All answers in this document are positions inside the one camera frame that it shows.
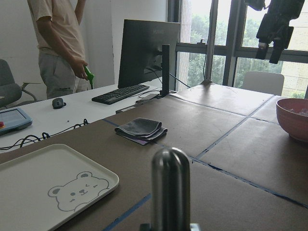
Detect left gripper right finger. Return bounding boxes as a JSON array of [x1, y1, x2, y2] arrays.
[[190, 223, 201, 231]]

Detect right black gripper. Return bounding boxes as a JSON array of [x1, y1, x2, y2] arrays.
[[244, 0, 304, 64]]

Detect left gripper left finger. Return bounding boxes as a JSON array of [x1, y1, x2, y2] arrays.
[[139, 223, 151, 231]]

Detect steel muddler black tip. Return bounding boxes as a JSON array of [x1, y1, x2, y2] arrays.
[[151, 147, 191, 231]]

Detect pink bowl of ice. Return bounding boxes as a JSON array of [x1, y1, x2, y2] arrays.
[[276, 98, 308, 143]]

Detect white chair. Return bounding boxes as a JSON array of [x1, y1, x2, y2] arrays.
[[241, 71, 284, 96]]

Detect grey purple folded cloth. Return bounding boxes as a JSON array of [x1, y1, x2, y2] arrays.
[[115, 117, 168, 145]]

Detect cream bear serving tray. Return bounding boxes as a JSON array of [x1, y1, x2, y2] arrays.
[[0, 144, 119, 231]]

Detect black computer monitor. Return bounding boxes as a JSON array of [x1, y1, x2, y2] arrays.
[[118, 19, 180, 97]]

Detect black keyboard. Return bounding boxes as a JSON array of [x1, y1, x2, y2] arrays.
[[91, 84, 149, 105]]

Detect grey computer mouse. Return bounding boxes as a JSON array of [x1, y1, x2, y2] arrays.
[[52, 98, 66, 109]]

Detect blue teach pendant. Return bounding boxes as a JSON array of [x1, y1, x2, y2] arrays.
[[0, 107, 33, 135]]

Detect grey office chair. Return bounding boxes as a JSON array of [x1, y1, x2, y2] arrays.
[[0, 59, 39, 110]]

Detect person in beige shirt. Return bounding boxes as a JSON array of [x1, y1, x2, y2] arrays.
[[27, 0, 88, 99]]

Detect black desk cables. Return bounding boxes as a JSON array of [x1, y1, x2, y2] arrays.
[[0, 118, 89, 151]]

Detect green handled tool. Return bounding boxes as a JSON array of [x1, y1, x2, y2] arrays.
[[84, 65, 94, 89]]

